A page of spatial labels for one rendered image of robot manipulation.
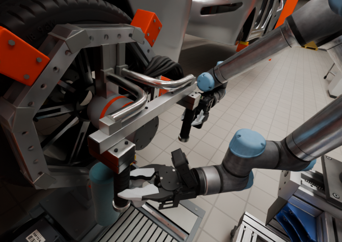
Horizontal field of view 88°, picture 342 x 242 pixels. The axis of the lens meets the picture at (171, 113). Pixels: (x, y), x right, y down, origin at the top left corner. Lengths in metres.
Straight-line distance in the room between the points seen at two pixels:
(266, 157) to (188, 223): 0.89
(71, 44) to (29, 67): 0.10
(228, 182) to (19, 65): 0.53
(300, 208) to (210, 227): 0.73
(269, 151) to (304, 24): 0.35
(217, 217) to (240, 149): 1.05
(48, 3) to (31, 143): 0.32
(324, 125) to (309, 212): 0.43
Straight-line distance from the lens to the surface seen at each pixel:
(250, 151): 0.46
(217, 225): 1.44
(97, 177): 0.60
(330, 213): 0.81
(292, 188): 0.77
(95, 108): 0.60
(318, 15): 0.64
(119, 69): 0.57
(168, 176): 0.47
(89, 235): 1.17
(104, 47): 0.52
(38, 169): 0.58
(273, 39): 0.65
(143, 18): 0.68
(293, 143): 0.51
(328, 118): 0.46
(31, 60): 0.44
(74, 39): 0.47
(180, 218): 1.29
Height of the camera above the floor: 1.21
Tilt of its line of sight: 32 degrees down
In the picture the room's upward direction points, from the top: 11 degrees clockwise
